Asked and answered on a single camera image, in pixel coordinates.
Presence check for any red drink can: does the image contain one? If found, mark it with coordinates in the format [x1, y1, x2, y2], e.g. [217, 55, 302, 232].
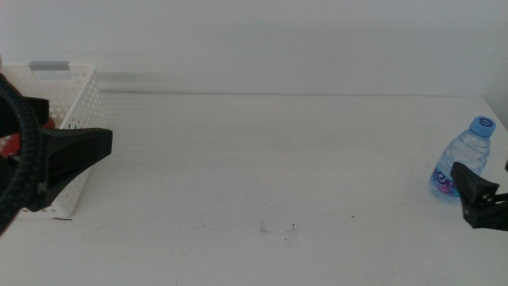
[0, 118, 57, 157]

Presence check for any clear water bottle blue cap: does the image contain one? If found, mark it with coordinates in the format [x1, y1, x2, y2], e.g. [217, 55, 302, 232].
[429, 115, 498, 200]

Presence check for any white perforated plastic basket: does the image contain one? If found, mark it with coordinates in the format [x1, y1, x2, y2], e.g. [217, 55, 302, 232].
[0, 61, 108, 219]

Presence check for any thick black braided camera cable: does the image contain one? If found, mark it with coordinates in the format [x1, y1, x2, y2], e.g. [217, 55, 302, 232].
[0, 73, 43, 236]

